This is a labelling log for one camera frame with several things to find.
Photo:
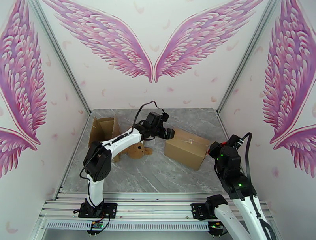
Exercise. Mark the brown teddy bear plush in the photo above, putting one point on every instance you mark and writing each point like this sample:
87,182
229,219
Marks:
137,150

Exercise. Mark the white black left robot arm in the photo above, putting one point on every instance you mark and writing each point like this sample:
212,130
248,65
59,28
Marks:
116,145

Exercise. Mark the aluminium corner post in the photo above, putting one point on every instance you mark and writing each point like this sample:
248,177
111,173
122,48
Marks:
60,56
248,56

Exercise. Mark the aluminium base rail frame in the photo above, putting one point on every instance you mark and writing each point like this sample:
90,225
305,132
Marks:
153,209

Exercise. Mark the large brown cardboard box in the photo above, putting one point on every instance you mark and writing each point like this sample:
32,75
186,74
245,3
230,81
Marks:
185,150

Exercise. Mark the small green circuit board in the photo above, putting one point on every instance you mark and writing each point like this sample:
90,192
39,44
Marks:
216,225
96,224

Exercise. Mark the small brown cardboard box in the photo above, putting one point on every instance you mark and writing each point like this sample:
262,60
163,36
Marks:
102,130

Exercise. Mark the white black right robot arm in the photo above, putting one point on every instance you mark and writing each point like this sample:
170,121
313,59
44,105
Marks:
246,212

